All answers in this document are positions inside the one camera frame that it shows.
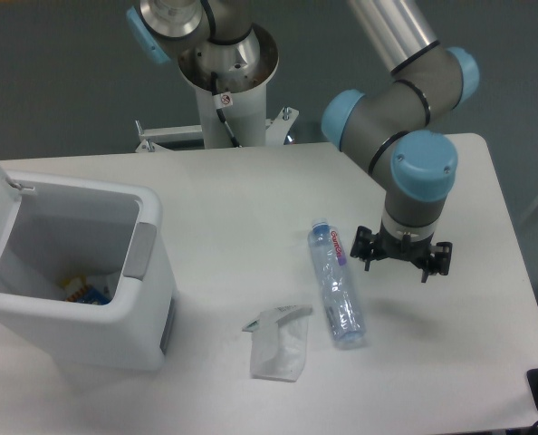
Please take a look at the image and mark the white metal base frame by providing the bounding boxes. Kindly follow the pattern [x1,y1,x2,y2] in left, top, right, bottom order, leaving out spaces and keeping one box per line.
[134,106,302,154]

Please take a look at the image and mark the clear plastic water bottle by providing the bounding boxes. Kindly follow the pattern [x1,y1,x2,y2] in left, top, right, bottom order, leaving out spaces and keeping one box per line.
[307,218,366,349]

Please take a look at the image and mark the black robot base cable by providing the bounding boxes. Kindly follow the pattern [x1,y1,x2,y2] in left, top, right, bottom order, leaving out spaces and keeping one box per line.
[209,71,243,149]

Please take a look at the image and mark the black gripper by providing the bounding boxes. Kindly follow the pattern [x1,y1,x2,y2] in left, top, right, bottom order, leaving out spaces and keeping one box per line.
[351,226,453,283]

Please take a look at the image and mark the white trash can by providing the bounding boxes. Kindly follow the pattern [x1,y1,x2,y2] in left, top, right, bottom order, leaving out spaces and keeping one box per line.
[0,172,177,371]

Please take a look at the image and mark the colourful trash inside can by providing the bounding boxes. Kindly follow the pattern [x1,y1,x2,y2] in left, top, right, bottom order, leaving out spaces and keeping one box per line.
[61,275,115,305]

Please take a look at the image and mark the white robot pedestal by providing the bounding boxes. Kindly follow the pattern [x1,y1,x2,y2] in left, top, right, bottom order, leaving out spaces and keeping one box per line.
[178,24,279,149]

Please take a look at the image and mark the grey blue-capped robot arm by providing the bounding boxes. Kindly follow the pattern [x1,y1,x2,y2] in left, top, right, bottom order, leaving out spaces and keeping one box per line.
[126,1,480,277]

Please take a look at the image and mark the white plastic wrapper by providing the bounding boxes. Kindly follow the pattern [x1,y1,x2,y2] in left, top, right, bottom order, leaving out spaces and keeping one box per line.
[242,304,312,382]

